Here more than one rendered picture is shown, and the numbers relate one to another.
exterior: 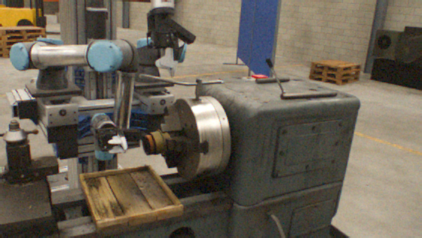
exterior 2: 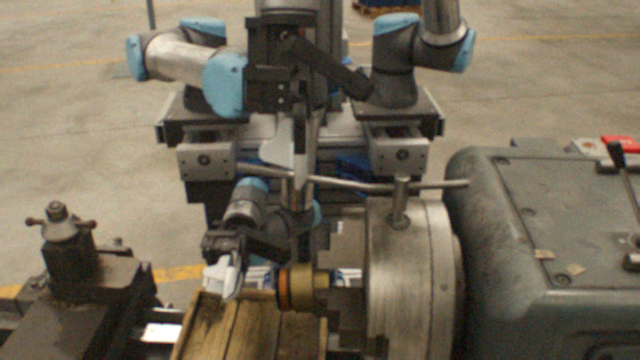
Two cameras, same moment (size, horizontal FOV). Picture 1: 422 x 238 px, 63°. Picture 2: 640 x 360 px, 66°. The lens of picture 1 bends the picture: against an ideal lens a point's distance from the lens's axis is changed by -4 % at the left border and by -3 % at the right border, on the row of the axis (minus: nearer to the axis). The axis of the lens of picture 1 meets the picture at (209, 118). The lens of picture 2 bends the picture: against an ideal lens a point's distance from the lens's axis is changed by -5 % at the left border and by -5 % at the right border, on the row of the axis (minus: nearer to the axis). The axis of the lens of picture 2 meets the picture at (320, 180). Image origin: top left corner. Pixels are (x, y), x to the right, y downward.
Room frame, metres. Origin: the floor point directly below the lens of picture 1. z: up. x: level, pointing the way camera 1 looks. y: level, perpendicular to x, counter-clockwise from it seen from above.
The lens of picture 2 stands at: (0.67, -0.20, 1.69)
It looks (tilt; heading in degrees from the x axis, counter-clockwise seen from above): 30 degrees down; 32
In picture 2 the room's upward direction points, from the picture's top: straight up
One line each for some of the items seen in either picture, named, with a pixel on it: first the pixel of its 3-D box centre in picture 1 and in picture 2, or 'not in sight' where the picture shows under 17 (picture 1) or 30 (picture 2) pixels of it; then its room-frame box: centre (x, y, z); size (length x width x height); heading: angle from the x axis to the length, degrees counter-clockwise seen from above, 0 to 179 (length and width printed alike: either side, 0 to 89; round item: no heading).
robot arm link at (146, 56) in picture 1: (148, 50); (397, 39); (1.92, 0.35, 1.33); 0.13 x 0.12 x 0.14; 93
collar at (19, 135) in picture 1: (15, 133); (60, 223); (1.07, 0.64, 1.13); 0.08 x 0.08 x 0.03
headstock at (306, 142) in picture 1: (273, 130); (612, 294); (1.51, -0.29, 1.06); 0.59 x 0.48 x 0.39; 119
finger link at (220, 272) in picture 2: (117, 141); (219, 274); (1.16, 0.32, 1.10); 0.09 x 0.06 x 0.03; 29
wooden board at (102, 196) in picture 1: (127, 193); (249, 358); (1.18, 0.29, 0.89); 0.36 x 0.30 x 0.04; 29
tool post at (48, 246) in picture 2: (18, 151); (70, 252); (1.07, 0.63, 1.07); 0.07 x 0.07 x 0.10; 29
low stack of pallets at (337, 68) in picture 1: (335, 71); not in sight; (9.00, -3.13, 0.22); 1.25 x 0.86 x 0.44; 136
